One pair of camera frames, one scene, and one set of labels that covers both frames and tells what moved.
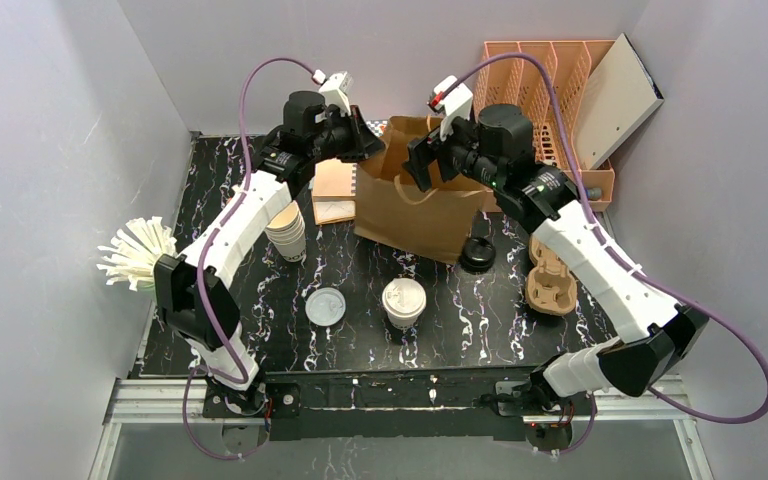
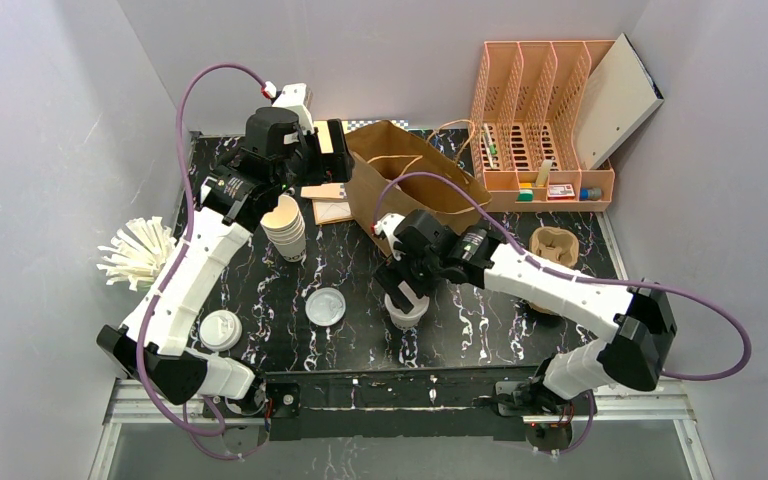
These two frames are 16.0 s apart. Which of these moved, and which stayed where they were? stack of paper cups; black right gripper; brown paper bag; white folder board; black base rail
Moved: brown paper bag; black right gripper
Stayed: black base rail; stack of paper cups; white folder board
